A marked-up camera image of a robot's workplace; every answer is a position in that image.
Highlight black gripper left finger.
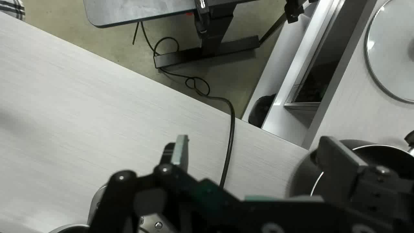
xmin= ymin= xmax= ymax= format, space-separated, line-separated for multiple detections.
xmin=159 ymin=134 xmax=191 ymax=174

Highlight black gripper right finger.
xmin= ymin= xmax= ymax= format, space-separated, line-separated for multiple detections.
xmin=315 ymin=135 xmax=372 ymax=202

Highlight glass lid with black knob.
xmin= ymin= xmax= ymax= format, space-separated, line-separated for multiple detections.
xmin=362 ymin=0 xmax=414 ymax=105

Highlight black cooking pot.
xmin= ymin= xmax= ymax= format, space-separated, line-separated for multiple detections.
xmin=287 ymin=136 xmax=414 ymax=205

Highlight black desk stand base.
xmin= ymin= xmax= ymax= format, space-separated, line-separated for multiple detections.
xmin=151 ymin=0 xmax=262 ymax=70

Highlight grey lower cabinet drawers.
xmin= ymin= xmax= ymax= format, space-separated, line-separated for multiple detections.
xmin=240 ymin=0 xmax=381 ymax=150

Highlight grey rounded desk board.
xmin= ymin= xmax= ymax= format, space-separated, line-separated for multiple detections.
xmin=82 ymin=0 xmax=256 ymax=29

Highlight black power cable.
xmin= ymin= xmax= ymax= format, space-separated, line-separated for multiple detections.
xmin=130 ymin=20 xmax=238 ymax=189

